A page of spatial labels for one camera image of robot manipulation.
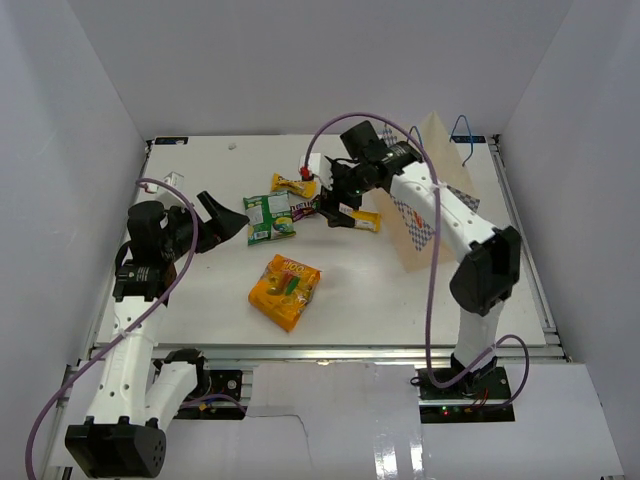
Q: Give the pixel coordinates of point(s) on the yellow candy packet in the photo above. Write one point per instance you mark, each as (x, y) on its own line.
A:
(303, 188)

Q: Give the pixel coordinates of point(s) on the checkered paper bag blue handles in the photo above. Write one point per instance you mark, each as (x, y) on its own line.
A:
(431, 211)

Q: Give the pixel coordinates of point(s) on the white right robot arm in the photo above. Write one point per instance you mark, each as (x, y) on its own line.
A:
(488, 257)

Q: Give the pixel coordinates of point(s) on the yellow snack bar wrapper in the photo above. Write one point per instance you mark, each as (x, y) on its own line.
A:
(363, 220)

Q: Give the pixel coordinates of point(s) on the black XDOF label plate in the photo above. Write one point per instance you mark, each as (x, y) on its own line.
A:
(171, 141)

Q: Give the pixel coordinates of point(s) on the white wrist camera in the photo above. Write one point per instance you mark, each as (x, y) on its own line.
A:
(316, 167)
(165, 185)

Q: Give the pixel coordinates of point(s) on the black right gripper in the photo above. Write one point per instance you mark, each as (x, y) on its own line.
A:
(329, 205)

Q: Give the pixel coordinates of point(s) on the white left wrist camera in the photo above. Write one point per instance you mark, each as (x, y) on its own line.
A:
(165, 185)

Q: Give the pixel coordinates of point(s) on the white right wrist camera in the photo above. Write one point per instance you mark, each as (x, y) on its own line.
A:
(316, 167)

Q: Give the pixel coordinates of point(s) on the green snack bag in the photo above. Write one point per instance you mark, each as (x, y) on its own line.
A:
(270, 217)

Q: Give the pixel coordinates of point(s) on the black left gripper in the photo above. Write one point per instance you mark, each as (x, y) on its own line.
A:
(223, 225)

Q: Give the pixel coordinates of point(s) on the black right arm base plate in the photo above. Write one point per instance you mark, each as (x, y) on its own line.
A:
(472, 402)

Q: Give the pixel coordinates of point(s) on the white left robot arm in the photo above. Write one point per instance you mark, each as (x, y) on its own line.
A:
(123, 434)

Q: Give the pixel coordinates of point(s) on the orange gummy candy bag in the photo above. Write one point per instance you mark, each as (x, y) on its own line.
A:
(284, 291)

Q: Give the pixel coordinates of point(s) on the dark purple candy packet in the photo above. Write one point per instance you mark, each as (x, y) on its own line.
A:
(304, 209)

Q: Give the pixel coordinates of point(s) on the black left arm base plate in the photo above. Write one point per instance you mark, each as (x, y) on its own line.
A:
(216, 399)

